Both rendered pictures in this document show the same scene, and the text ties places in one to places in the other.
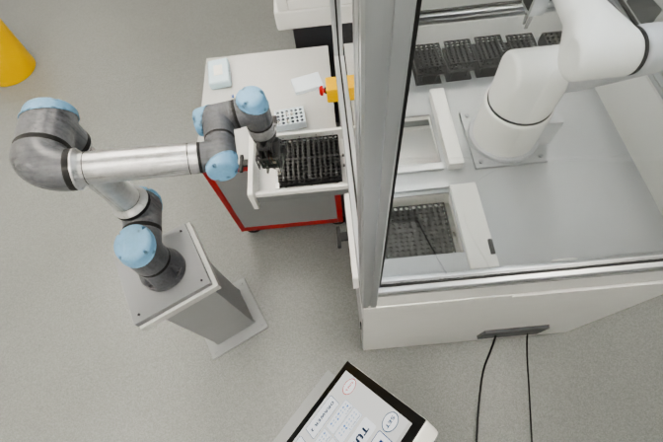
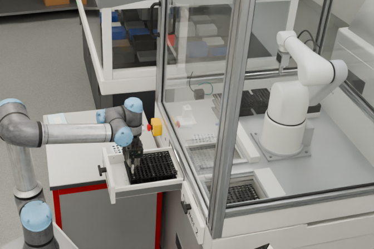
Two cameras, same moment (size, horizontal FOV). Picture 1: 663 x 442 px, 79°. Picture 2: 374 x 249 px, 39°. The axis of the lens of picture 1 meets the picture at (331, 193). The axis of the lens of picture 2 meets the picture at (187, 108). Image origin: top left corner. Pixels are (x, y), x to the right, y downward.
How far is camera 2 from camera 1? 1.31 m
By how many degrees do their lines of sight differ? 31
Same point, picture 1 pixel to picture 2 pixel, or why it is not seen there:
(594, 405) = not seen: outside the picture
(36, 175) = (24, 132)
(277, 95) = not seen: hidden behind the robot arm
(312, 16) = (129, 84)
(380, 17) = (244, 24)
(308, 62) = not seen: hidden behind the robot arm
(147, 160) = (83, 129)
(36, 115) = (15, 105)
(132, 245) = (37, 212)
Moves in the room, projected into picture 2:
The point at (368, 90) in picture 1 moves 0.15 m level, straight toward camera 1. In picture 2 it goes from (239, 46) to (250, 70)
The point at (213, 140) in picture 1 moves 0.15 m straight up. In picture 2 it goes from (117, 122) to (117, 89)
